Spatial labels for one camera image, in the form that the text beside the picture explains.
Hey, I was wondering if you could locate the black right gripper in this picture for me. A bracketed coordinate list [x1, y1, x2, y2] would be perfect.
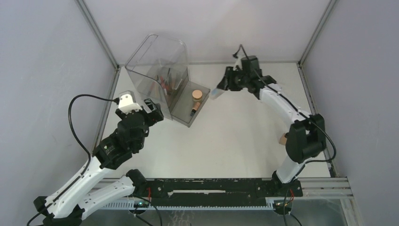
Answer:
[217, 66, 250, 91]

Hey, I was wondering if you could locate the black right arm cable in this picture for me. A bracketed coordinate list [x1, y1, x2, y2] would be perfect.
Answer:
[232, 44, 337, 226]

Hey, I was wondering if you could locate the clear acrylic makeup organizer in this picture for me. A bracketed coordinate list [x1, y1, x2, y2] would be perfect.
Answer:
[125, 34, 210, 127]

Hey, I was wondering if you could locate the red lip pencil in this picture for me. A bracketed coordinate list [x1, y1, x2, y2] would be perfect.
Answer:
[156, 75, 169, 95]

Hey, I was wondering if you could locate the BB cream tube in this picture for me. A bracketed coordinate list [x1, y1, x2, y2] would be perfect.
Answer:
[190, 102, 201, 117]

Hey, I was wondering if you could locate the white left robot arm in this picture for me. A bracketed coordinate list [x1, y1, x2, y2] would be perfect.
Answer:
[33, 97, 164, 226]

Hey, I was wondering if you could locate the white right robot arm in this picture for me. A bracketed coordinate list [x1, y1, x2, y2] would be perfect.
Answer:
[211, 56, 326, 196]

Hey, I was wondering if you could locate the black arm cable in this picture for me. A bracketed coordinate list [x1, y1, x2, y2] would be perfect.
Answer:
[26, 94, 120, 226]
[232, 44, 337, 226]

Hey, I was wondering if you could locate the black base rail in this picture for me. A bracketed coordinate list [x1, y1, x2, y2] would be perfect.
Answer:
[144, 178, 303, 208]

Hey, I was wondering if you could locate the clear liquid bottle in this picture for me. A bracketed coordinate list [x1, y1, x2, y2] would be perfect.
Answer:
[209, 88, 225, 100]

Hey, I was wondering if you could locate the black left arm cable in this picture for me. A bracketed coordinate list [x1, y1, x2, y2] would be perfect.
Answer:
[26, 94, 120, 226]

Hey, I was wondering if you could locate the cream jar gold lid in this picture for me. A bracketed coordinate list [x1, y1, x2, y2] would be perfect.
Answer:
[192, 89, 203, 102]

